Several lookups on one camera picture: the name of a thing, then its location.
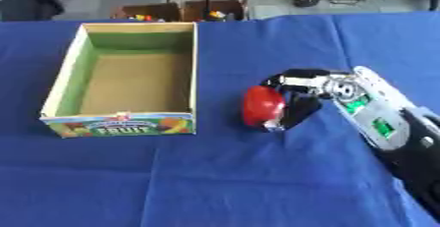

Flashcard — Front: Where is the cardboard box with green inside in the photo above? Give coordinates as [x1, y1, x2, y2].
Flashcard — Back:
[37, 22, 199, 139]

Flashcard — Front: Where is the red toy apple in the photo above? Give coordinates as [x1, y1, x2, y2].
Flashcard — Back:
[241, 85, 288, 128]

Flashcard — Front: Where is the brown cardboard box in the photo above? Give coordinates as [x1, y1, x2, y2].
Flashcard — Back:
[180, 0, 249, 23]
[111, 3, 185, 23]

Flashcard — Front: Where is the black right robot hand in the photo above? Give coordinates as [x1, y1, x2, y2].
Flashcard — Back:
[257, 68, 353, 132]

